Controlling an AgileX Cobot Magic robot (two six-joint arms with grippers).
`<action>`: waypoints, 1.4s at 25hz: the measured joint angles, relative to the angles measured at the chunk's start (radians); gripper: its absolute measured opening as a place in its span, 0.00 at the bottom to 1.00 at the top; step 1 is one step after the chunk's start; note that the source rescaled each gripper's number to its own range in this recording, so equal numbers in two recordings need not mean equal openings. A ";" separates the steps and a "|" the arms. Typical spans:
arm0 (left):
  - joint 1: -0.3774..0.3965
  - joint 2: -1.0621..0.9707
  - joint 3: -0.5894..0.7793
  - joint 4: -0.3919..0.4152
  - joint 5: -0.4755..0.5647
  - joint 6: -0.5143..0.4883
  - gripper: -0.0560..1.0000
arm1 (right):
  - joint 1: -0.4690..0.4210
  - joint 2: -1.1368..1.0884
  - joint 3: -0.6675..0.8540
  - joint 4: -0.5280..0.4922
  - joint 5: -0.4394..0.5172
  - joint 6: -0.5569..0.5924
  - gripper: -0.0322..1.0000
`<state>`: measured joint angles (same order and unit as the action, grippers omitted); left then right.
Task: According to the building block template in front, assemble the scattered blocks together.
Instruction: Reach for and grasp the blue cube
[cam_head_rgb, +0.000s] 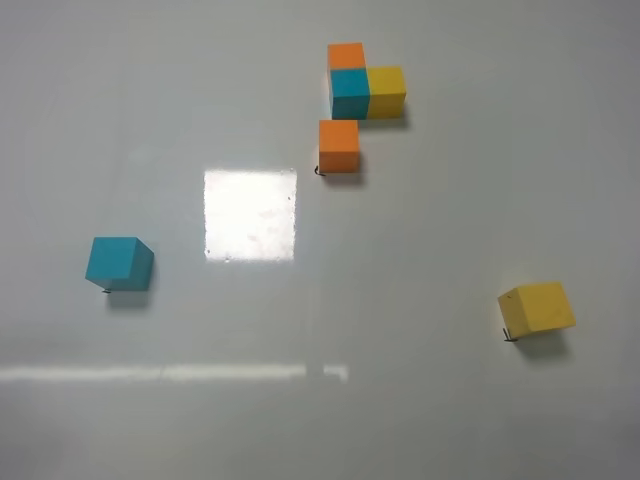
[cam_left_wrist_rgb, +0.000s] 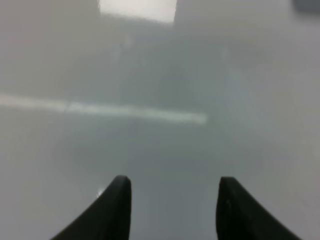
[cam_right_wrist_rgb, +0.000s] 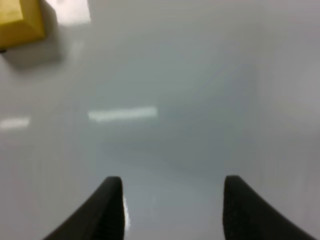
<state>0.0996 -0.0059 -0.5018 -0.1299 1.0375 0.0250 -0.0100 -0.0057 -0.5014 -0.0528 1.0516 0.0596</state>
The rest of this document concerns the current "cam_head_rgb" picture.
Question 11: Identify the blue template block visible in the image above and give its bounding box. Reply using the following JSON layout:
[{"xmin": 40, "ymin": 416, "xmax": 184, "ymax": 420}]
[{"xmin": 329, "ymin": 68, "xmax": 370, "ymax": 120}]

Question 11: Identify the yellow template block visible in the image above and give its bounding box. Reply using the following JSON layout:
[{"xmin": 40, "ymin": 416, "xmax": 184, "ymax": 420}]
[{"xmin": 367, "ymin": 66, "xmax": 407, "ymax": 119}]

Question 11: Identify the orange template block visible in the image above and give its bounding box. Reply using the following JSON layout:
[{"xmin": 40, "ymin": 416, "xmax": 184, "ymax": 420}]
[{"xmin": 327, "ymin": 42, "xmax": 366, "ymax": 71}]

